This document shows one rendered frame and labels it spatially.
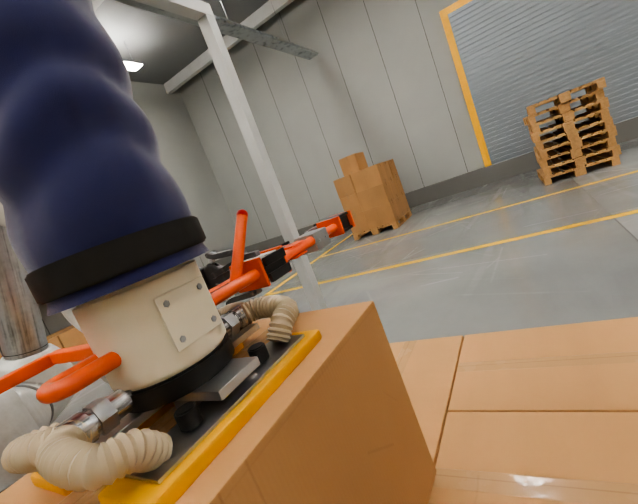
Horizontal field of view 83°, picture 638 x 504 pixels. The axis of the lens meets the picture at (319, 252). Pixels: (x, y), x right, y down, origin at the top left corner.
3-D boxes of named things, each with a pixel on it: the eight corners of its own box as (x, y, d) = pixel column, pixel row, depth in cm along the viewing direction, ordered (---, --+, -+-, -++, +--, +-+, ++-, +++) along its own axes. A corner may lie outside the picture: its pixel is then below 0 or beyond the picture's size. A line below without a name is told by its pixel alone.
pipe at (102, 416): (126, 493, 34) (99, 441, 33) (27, 467, 47) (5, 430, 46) (306, 320, 62) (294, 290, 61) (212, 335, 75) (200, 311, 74)
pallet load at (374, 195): (398, 228, 724) (369, 144, 698) (354, 240, 777) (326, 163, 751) (412, 215, 825) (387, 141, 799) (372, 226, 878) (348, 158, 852)
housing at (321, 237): (320, 250, 87) (313, 233, 87) (298, 256, 91) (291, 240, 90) (332, 242, 93) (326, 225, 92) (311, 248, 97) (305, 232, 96)
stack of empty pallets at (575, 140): (627, 162, 539) (606, 75, 520) (542, 186, 597) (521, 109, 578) (607, 155, 647) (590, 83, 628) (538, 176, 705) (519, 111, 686)
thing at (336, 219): (344, 233, 97) (337, 216, 96) (322, 240, 101) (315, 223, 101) (356, 225, 104) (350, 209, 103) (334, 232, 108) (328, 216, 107)
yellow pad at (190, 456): (155, 528, 33) (131, 483, 32) (102, 510, 38) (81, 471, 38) (323, 338, 61) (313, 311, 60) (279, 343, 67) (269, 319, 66)
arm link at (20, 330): (-9, 449, 94) (37, 403, 115) (60, 434, 97) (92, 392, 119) (-96, 146, 82) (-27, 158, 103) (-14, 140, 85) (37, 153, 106)
